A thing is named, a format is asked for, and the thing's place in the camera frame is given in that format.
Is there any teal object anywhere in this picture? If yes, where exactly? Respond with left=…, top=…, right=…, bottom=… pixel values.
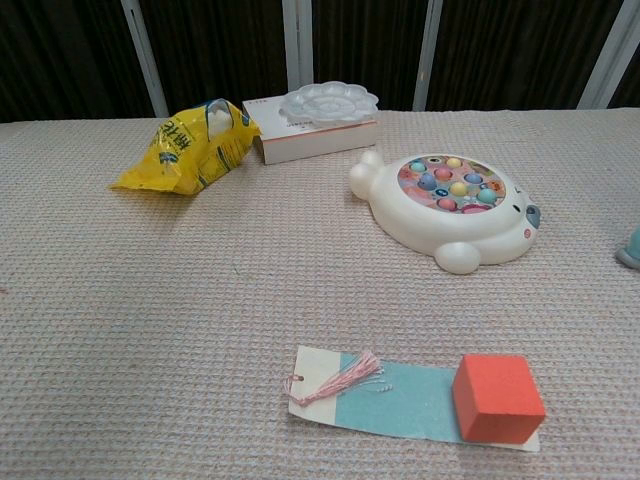
left=613, top=224, right=640, bottom=272

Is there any white animal-shaped pop-button toy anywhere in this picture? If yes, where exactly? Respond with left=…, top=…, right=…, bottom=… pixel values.
left=348, top=149, right=545, bottom=275

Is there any white box with pink edge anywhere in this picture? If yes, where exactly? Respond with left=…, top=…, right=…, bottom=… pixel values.
left=242, top=92, right=378, bottom=166

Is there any white flower-shaped paint palette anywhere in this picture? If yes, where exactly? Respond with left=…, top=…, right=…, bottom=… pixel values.
left=277, top=83, right=380, bottom=130

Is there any yellow snack bag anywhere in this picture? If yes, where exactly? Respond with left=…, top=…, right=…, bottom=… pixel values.
left=108, top=98, right=263, bottom=196

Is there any beige woven tablecloth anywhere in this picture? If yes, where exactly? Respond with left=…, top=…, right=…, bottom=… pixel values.
left=0, top=105, right=640, bottom=480

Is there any blue card with red eraser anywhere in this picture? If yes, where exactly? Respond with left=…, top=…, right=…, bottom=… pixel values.
left=287, top=344, right=541, bottom=454

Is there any black pleated curtain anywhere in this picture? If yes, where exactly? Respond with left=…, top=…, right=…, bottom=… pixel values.
left=0, top=0, right=640, bottom=122

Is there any orange-red cube block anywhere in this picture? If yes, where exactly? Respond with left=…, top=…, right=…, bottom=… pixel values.
left=452, top=353, right=547, bottom=444

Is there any pink string tassel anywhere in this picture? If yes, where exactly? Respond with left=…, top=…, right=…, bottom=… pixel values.
left=283, top=349, right=385, bottom=407

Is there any white frame post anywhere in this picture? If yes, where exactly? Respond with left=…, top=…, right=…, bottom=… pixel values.
left=412, top=0, right=446, bottom=112
left=282, top=0, right=315, bottom=97
left=115, top=0, right=170, bottom=119
left=579, top=0, right=640, bottom=109

